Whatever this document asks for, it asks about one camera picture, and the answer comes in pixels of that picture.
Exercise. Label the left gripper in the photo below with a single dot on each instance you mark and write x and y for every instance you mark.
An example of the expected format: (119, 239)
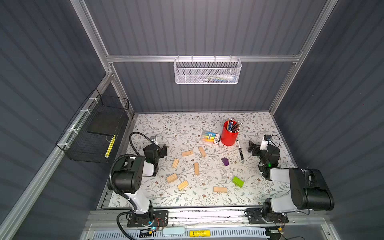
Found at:
(162, 150)

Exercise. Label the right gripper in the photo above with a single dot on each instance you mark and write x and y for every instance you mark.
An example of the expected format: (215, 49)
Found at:
(256, 149)

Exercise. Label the wood block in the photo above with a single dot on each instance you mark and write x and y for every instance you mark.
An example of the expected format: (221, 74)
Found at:
(183, 185)
(171, 178)
(202, 151)
(187, 153)
(196, 168)
(175, 163)
(220, 190)

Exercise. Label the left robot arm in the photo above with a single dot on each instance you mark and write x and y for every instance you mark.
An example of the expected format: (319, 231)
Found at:
(126, 176)

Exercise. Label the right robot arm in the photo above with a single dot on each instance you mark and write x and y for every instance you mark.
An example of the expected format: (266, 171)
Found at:
(308, 188)

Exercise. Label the purple block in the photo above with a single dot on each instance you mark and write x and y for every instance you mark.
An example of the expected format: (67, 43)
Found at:
(225, 161)

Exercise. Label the green block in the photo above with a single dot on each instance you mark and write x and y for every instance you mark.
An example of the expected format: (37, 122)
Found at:
(238, 182)

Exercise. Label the black marker pen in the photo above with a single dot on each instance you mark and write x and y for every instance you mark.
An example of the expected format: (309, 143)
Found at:
(240, 150)

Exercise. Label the red pen cup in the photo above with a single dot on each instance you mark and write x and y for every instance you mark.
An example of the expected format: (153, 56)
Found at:
(230, 133)

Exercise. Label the yellow marker in basket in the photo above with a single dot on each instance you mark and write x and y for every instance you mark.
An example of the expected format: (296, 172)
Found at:
(110, 147)

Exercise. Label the pens in white basket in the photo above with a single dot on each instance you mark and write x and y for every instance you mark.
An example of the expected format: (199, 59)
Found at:
(220, 79)

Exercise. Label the yellow label sticker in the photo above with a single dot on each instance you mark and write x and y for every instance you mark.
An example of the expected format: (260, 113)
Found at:
(200, 233)

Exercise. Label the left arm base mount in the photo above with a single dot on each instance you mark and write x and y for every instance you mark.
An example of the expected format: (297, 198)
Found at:
(150, 219)

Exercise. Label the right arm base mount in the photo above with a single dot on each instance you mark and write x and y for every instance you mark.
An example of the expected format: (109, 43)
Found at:
(260, 216)

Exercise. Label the black wire basket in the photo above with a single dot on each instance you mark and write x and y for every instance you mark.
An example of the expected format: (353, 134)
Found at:
(88, 137)

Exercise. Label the white wire mesh basket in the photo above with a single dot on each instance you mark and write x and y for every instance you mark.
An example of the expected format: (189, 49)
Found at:
(189, 71)

